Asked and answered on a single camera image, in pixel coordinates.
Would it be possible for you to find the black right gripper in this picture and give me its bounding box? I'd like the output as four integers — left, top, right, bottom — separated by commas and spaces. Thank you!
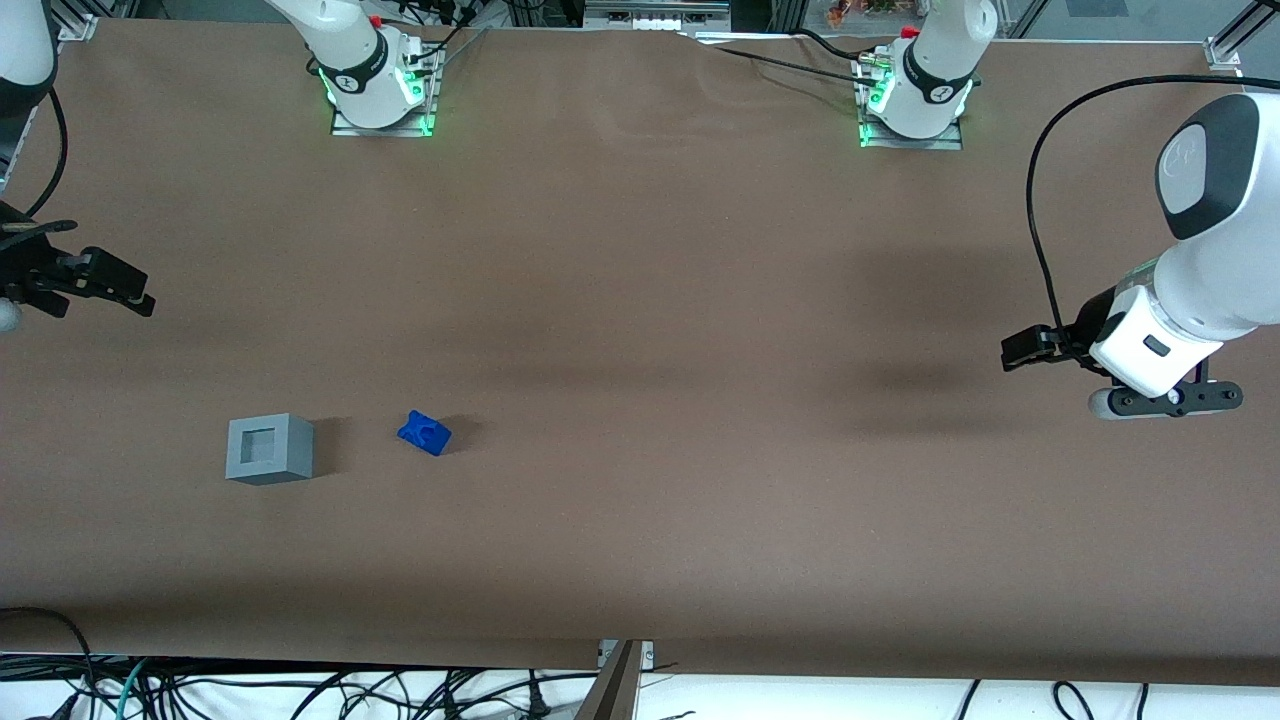
0, 232, 156, 319

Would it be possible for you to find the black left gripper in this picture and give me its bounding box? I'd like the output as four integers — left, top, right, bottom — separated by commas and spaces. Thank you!
1002, 288, 1121, 373

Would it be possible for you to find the blue plastic part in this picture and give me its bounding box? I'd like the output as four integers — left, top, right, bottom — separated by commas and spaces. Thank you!
397, 410, 453, 457

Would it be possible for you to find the gray cube base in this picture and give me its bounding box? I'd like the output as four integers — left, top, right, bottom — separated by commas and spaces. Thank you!
226, 412, 316, 487

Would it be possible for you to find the brown table cover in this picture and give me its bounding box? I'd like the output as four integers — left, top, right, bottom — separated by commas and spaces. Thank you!
0, 18, 1280, 687

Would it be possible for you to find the white power strip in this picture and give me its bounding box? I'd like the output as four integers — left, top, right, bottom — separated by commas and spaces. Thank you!
585, 0, 733, 33

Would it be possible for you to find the dark diagonal beam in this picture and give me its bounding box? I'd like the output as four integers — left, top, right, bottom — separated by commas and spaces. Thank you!
575, 640, 643, 720

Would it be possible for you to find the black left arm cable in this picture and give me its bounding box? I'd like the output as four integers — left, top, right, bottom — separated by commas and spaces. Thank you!
1026, 75, 1280, 336

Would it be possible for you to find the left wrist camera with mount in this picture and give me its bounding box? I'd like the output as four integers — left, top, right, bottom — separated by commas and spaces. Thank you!
1088, 380, 1244, 421

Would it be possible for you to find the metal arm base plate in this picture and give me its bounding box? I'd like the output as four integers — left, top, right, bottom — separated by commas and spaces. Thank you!
858, 55, 964, 151
330, 45, 439, 138

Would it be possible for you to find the black looped floor cable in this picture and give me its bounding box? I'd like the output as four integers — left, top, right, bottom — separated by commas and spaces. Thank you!
0, 606, 99, 720

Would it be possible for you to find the black cable across cover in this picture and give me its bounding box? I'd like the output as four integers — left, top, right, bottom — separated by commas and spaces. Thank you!
685, 33, 876, 86

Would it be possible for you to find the teal floor cable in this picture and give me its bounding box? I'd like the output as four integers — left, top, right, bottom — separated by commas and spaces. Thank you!
115, 657, 153, 720

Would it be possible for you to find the tangled black floor cable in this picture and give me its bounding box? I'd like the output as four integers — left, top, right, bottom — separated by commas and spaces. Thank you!
150, 668, 601, 720

